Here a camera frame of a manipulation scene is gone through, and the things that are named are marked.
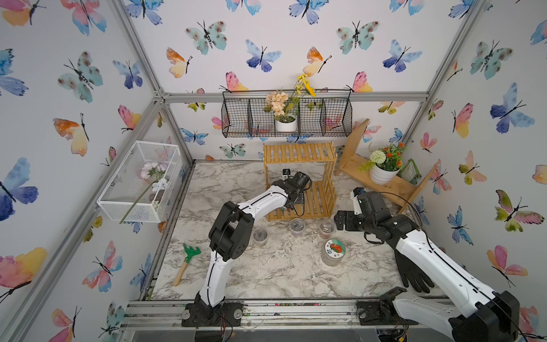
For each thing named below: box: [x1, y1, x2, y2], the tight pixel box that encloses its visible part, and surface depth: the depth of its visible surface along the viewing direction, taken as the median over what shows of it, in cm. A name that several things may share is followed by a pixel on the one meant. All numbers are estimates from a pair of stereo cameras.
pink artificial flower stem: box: [118, 161, 169, 225], surface depth 74 cm
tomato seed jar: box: [321, 237, 346, 268], surface depth 82 cm
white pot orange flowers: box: [358, 142, 408, 186], surface depth 95 cm
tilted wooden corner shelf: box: [334, 118, 439, 216], surface depth 103 cm
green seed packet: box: [398, 158, 422, 185], surface depth 112 cm
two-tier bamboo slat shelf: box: [263, 141, 338, 221], surface depth 98 cm
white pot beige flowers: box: [263, 74, 317, 133], surface depth 86 cm
